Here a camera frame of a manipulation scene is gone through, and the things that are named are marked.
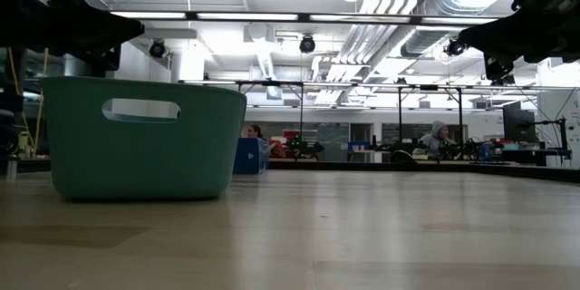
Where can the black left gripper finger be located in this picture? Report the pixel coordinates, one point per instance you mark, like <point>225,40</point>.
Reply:
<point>99,22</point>
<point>104,41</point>

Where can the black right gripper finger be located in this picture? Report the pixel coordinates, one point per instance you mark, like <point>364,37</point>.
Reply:
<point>498,45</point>
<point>503,25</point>

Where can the teal plastic bin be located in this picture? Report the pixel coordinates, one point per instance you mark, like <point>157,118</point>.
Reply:
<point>145,158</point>

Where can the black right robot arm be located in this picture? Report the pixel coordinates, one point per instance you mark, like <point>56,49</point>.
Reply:
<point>572,9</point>

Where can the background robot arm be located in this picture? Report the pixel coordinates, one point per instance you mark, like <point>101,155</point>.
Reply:
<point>471,149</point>
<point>308,148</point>

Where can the black ceiling spot lamp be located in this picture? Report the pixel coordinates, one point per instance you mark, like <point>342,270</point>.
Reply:
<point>307,44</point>
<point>157,49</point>
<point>454,47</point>

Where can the black computer monitor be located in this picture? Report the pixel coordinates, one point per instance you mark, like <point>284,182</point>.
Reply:
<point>519,124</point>

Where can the black background rig stand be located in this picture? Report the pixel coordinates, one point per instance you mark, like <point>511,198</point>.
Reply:
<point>301,109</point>
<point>460,118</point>

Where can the person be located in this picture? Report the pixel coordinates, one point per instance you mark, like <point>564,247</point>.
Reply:
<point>254,131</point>
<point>437,138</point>

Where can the yellow-green object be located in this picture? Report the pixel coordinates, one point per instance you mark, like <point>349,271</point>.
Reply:
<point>23,145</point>

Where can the clear bottle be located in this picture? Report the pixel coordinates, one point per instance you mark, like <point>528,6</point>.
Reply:
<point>11,167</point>

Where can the blue storage bin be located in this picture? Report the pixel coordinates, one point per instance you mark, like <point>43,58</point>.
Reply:
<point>358,146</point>

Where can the blue game controller box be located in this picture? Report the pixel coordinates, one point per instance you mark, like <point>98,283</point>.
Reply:
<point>249,156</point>

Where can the black beam with light strips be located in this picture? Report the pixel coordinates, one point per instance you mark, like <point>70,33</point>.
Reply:
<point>303,17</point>

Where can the black metal table frame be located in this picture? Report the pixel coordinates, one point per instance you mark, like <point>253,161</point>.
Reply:
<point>521,172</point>

